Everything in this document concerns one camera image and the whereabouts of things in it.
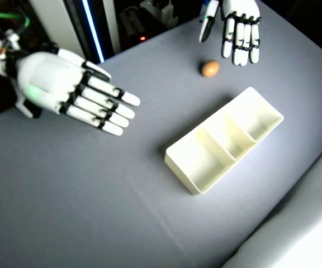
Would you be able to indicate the white plastic bracket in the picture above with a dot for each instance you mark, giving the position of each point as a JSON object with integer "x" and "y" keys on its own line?
{"x": 166, "y": 14}

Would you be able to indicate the white three-well tray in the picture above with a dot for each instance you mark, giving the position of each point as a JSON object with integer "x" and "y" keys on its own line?
{"x": 205, "y": 164}

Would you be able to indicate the white cabinet with blue light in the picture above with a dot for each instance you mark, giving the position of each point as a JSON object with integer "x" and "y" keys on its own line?
{"x": 63, "y": 22}

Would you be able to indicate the brown egg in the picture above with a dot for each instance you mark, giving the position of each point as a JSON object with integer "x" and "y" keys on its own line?
{"x": 210, "y": 68}

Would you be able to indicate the black device with red light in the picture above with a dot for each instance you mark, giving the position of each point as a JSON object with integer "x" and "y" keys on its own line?
{"x": 136, "y": 28}

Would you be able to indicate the grey table cloth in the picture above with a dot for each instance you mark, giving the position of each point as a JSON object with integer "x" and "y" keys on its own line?
{"x": 80, "y": 181}

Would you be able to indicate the large white surface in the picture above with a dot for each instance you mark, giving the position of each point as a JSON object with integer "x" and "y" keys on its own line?
{"x": 303, "y": 223}

